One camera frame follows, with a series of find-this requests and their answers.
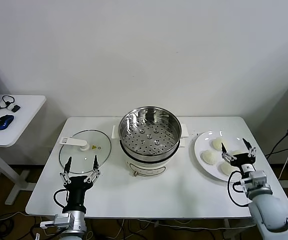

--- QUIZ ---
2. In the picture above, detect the white side table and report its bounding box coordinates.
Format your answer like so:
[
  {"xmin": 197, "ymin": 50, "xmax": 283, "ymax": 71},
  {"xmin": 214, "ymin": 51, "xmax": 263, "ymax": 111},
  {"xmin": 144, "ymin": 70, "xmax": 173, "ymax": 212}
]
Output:
[{"xmin": 0, "ymin": 94, "xmax": 47, "ymax": 206}]

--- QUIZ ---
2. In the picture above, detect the black cable with white plug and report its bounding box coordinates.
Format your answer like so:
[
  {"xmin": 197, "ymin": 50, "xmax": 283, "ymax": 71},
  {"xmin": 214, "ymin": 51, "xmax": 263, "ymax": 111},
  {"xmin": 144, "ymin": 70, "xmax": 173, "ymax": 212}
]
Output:
[{"xmin": 0, "ymin": 94, "xmax": 16, "ymax": 111}]

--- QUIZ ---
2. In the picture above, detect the white round plate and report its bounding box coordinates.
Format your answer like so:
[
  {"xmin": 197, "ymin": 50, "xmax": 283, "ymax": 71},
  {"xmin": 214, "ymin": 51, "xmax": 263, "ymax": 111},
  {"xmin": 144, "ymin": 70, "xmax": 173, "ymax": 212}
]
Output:
[{"xmin": 193, "ymin": 129, "xmax": 254, "ymax": 183}]

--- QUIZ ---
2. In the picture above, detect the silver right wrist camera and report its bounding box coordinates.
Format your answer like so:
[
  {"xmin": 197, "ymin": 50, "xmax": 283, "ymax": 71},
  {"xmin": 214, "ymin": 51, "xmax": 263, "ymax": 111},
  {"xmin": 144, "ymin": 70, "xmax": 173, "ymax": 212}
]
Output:
[{"xmin": 238, "ymin": 170, "xmax": 268, "ymax": 193}]

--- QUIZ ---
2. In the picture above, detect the white table leg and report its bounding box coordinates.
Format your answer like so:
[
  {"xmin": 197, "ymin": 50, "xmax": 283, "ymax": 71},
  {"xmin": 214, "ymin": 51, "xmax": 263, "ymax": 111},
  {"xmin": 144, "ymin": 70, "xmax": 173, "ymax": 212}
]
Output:
[{"xmin": 222, "ymin": 217, "xmax": 244, "ymax": 240}]

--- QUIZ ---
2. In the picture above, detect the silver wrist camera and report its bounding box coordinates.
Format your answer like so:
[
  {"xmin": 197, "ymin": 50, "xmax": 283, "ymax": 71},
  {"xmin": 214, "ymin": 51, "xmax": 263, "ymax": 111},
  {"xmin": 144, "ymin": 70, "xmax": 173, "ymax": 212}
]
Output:
[
  {"xmin": 238, "ymin": 170, "xmax": 268, "ymax": 193},
  {"xmin": 39, "ymin": 213, "xmax": 71, "ymax": 231}
]

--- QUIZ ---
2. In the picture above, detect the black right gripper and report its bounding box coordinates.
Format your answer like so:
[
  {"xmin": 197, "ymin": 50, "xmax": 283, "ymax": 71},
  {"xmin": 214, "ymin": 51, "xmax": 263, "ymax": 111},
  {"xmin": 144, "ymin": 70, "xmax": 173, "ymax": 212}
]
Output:
[{"xmin": 220, "ymin": 137, "xmax": 257, "ymax": 175}]

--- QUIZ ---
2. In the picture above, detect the glass lid with white handle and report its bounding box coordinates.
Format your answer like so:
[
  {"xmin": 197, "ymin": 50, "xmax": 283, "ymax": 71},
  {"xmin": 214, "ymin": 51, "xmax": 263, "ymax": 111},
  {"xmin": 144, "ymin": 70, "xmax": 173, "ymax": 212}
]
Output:
[{"xmin": 58, "ymin": 129, "xmax": 112, "ymax": 175}]

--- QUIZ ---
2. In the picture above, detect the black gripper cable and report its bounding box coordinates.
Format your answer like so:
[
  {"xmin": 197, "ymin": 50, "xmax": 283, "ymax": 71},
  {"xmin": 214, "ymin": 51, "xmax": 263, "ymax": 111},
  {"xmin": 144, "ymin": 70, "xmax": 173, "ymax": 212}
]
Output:
[
  {"xmin": 53, "ymin": 188, "xmax": 71, "ymax": 210},
  {"xmin": 227, "ymin": 170, "xmax": 250, "ymax": 207}
]

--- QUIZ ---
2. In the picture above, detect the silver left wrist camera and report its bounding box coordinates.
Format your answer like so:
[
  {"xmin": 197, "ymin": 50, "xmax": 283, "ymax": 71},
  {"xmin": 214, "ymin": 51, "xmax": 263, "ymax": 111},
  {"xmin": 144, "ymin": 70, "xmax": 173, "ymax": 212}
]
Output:
[{"xmin": 39, "ymin": 213, "xmax": 71, "ymax": 231}]

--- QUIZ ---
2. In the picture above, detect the stainless steel steamer basket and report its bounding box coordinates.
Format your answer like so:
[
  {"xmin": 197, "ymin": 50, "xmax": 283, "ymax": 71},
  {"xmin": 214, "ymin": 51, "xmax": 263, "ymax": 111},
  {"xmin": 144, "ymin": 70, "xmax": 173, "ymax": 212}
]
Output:
[{"xmin": 118, "ymin": 106, "xmax": 183, "ymax": 162}]

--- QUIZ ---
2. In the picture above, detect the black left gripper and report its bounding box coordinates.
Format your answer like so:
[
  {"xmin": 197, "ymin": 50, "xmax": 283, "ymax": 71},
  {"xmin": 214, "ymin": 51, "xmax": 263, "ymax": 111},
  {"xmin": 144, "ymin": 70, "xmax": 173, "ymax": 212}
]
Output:
[{"xmin": 59, "ymin": 154, "xmax": 102, "ymax": 214}]

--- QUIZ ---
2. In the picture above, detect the blue black computer mouse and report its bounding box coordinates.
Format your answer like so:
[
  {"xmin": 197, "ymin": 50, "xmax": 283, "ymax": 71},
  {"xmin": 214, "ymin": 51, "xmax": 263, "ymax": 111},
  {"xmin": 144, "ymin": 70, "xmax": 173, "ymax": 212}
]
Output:
[{"xmin": 0, "ymin": 113, "xmax": 15, "ymax": 131}]

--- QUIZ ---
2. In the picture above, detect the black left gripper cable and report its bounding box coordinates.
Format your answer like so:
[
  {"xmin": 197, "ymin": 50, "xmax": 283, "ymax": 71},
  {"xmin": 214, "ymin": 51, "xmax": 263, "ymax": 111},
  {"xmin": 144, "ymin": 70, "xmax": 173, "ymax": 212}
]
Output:
[{"xmin": 53, "ymin": 188, "xmax": 71, "ymax": 210}]

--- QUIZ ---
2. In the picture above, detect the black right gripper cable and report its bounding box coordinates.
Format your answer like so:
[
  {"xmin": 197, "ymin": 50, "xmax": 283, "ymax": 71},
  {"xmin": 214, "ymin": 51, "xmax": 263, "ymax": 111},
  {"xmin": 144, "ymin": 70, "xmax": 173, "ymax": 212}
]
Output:
[{"xmin": 227, "ymin": 170, "xmax": 250, "ymax": 207}]

